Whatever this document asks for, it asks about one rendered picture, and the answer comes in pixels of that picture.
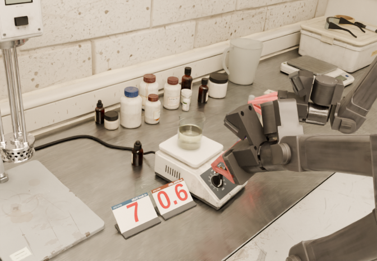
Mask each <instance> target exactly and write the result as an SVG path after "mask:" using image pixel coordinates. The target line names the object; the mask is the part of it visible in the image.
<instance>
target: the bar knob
mask: <svg viewBox="0 0 377 261"><path fill-rule="evenodd" d="M212 184H213V185H214V186H215V187H217V188H221V187H223V185H224V182H223V175H222V174H218V175H215V176H213V177H212Z"/></svg>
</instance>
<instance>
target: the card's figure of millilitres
mask: <svg viewBox="0 0 377 261"><path fill-rule="evenodd" d="M153 194H154V196H155V198H156V200H157V203H158V205H159V207H160V210H161V212H162V211H164V210H167V209H169V208H171V207H174V206H175V205H177V204H180V203H182V202H185V201H187V200H189V199H191V197H190V194H189V192H188V191H187V188H186V186H185V184H184V181H182V182H179V183H177V184H175V185H172V186H170V187H167V188H165V189H163V190H160V191H157V192H156V193H153Z"/></svg>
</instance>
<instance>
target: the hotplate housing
mask: <svg viewBox="0 0 377 261"><path fill-rule="evenodd" d="M223 152H224V151H221V152H219V153H218V154H216V155H215V156H213V157H212V158H210V159H209V160H207V161H206V162H205V163H203V164H202V165H200V166H199V167H191V166H190V165H188V164H186V163H184V162H182V161H181V160H179V159H177V158H175V157H173V156H171V155H169V154H168V153H166V152H164V151H162V150H159V151H157V152H155V166H154V171H155V174H156V175H158V176H160V177H161V178H163V179H165V180H167V181H168V182H173V181H176V180H178V179H180V178H183V179H184V182H185V184H186V186H187V188H188V191H189V193H190V194H191V195H192V196H194V197H196V198H198V199H199V200H201V201H202V202H204V203H206V204H208V205H209V206H211V207H213V208H215V209H216V210H218V209H219V208H220V207H222V206H223V205H224V204H225V203H226V202H227V201H229V200H230V199H231V198H232V197H234V196H235V195H236V194H237V193H238V192H239V191H240V190H242V189H243V188H244V187H245V186H246V184H247V182H248V181H246V182H245V183H244V184H243V185H238V186H237V187H235V188H234V189H233V190H232V191H231V192H230V193H228V194H227V195H226V196H225V197H224V198H222V199H221V200H219V199H218V198H217V196H216V195H215V194H214V193H213V192H212V190H211V189H210V188H209V186H208V185H207V184H206V183H205V182H204V180H203V179H202V178H201V177H200V175H201V174H202V173H204V172H205V171H206V170H208V169H209V168H210V167H211V164H212V163H213V162H214V161H215V160H216V159H217V158H218V157H219V156H220V155H221V154H222V153H223Z"/></svg>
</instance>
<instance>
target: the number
mask: <svg viewBox="0 0 377 261"><path fill-rule="evenodd" d="M114 212H115V214H116V217H117V219H118V222H119V225H120V226H121V229H122V230H123V229H125V228H127V227H130V226H132V225H134V224H136V223H138V222H141V221H143V220H145V219H147V218H149V217H151V216H154V215H155V212H154V209H153V207H152V205H151V203H150V200H149V198H148V196H146V197H144V198H141V199H139V200H136V201H134V202H132V203H129V204H126V205H124V206H122V207H119V208H117V209H115V210H114Z"/></svg>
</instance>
